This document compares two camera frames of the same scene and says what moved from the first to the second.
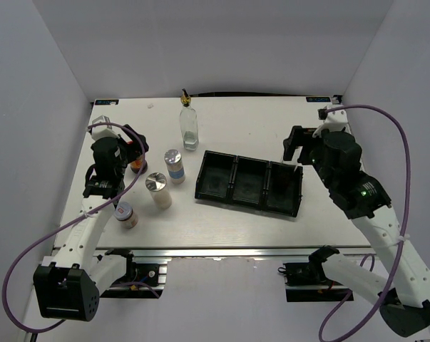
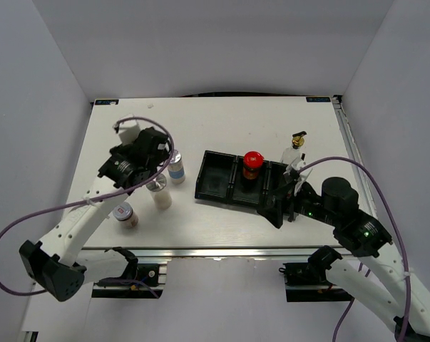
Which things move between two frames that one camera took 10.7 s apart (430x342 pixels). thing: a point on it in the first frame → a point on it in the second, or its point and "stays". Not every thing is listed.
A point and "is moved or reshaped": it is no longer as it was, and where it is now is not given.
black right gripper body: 311,150 → 306,204
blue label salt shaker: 175,166 stays
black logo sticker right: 318,100 stays
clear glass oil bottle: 189,122 is moved or reshaped
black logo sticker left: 106,102 stays
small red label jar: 125,214 stays
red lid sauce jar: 135,166 is moved or reshaped
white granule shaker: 156,183 stays
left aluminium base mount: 145,276 stays
